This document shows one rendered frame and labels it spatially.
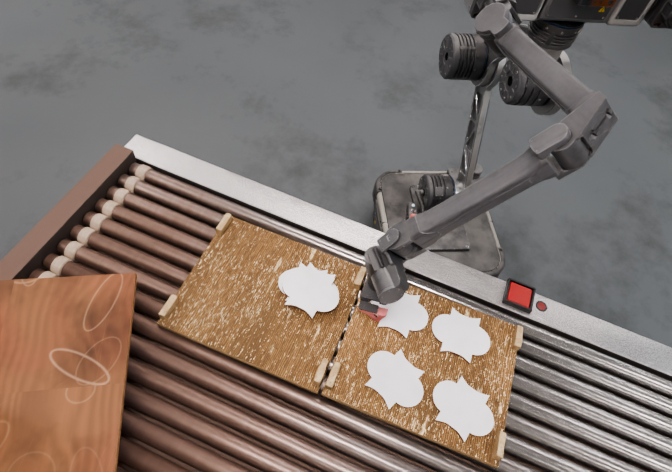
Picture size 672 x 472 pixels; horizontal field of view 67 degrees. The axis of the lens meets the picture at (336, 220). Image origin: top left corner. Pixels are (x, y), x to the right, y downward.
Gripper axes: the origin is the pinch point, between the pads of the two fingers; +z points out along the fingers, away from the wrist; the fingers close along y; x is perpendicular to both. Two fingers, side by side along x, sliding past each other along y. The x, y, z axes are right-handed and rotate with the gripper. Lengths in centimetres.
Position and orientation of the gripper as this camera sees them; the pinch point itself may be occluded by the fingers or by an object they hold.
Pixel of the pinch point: (382, 302)
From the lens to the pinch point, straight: 129.5
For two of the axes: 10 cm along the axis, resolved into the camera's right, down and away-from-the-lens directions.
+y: 3.5, -7.3, 5.9
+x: -9.3, -1.8, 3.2
